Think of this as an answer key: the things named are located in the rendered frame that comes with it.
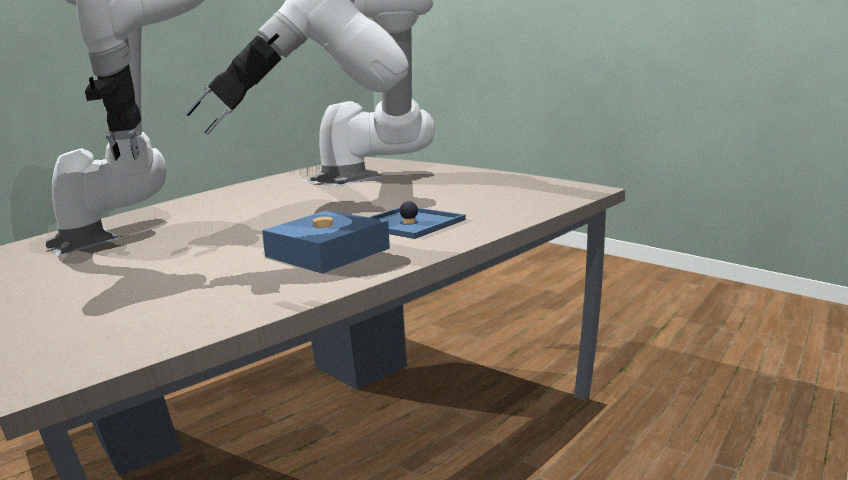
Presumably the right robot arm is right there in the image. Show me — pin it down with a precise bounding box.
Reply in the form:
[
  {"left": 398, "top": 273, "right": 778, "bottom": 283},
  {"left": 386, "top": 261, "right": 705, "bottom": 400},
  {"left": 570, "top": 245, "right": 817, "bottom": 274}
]
[{"left": 45, "top": 0, "right": 205, "bottom": 252}]

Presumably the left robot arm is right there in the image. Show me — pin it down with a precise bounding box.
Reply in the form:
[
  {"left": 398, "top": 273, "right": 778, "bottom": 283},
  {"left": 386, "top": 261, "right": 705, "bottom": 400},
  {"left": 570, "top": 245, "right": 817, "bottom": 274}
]
[{"left": 277, "top": 0, "right": 434, "bottom": 184}]

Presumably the blue square tray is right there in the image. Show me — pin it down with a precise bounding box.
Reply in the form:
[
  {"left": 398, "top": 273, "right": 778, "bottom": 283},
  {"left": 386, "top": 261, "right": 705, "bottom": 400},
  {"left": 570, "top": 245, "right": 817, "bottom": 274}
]
[{"left": 370, "top": 207, "right": 466, "bottom": 239}]

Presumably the blue square block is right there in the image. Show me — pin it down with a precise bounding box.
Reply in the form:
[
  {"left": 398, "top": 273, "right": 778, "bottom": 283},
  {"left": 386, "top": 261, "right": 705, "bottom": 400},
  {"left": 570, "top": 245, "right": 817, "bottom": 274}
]
[{"left": 262, "top": 211, "right": 390, "bottom": 274}]

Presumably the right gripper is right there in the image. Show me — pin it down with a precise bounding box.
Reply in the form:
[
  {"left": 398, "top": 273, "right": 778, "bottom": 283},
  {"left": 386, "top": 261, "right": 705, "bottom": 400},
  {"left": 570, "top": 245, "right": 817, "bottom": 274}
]
[{"left": 85, "top": 38, "right": 142, "bottom": 161}]

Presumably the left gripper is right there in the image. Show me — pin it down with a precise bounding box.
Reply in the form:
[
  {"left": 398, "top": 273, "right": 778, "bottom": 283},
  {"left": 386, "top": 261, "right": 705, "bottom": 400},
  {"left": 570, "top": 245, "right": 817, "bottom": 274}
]
[{"left": 185, "top": 12, "right": 307, "bottom": 135}]

